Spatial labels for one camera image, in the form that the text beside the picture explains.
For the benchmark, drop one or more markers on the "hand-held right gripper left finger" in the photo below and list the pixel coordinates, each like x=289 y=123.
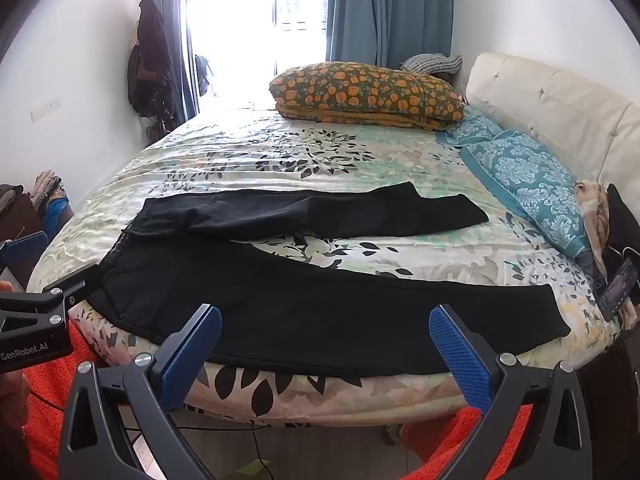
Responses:
x=194 y=355

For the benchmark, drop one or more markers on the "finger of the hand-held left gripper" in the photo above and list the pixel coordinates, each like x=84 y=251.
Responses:
x=80 y=280
x=25 y=247

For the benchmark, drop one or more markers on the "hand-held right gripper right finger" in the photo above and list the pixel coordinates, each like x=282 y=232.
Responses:
x=460 y=355

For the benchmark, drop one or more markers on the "black pants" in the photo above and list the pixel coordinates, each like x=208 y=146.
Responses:
x=300 y=320

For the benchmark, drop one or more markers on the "pile of clothes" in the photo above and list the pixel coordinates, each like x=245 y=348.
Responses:
x=50 y=190

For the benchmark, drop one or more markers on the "orange fleece garment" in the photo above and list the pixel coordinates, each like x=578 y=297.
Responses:
x=50 y=390

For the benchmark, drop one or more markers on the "black smartphone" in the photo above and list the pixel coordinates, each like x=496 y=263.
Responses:
x=617 y=285

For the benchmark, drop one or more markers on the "large teal patterned pillow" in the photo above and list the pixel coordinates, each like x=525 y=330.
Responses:
x=530 y=180

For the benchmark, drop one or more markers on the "beige scarf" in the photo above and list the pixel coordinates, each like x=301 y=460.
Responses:
x=592 y=205

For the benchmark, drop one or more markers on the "black garment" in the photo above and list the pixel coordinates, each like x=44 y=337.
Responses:
x=622 y=220

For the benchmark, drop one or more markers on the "floral bed sheet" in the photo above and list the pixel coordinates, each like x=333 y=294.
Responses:
x=300 y=160

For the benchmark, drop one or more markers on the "small teal patterned pillow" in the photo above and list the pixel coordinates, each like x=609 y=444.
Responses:
x=472 y=127

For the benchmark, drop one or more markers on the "dark hanging coats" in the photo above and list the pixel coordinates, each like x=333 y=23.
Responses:
x=150 y=50

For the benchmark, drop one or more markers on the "dark backpack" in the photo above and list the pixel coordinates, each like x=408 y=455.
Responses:
x=204 y=75

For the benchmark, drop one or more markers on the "cream padded headboard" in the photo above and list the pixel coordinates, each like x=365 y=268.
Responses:
x=550 y=95

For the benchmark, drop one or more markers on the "narrow blue curtain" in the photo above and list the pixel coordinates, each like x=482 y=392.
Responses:
x=167 y=10

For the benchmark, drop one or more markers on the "orange floral folded quilt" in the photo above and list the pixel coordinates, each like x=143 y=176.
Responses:
x=360 y=90

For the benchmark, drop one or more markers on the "glass balcony door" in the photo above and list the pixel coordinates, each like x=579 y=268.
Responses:
x=235 y=35

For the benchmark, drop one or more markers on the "checked grey cloth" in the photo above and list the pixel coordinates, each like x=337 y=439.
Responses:
x=430 y=63

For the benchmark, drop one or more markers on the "wide blue curtain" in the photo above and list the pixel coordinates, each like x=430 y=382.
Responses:
x=390 y=10

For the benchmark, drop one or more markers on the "white wall switch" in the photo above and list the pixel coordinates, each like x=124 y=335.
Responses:
x=46 y=110

